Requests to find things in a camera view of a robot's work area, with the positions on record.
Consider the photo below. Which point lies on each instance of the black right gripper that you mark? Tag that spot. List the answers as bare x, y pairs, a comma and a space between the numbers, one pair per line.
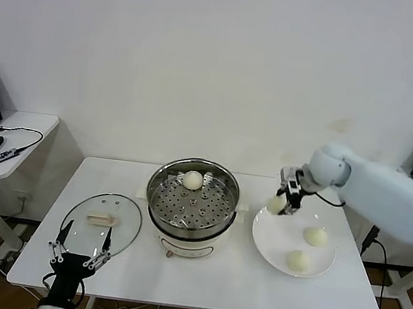
306, 182

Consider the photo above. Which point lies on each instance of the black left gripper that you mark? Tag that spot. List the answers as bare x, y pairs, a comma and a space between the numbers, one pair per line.
68, 269

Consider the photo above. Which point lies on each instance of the white steamed baozi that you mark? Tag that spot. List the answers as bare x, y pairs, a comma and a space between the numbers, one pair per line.
315, 236
297, 261
192, 180
273, 205

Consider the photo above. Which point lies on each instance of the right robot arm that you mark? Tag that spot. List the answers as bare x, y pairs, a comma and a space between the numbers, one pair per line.
374, 188

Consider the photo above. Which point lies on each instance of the stainless steel steamer basket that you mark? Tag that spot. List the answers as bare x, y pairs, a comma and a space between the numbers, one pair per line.
160, 212

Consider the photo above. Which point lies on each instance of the white round plate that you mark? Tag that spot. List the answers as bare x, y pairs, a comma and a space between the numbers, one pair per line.
274, 244

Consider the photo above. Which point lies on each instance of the white side desk with label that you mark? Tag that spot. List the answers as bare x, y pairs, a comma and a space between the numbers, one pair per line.
355, 238

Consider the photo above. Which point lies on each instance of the white side desk with mouse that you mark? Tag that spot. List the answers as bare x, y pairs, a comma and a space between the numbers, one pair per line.
22, 163

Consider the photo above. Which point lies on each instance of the white wall socket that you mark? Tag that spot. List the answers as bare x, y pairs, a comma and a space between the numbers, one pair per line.
25, 197

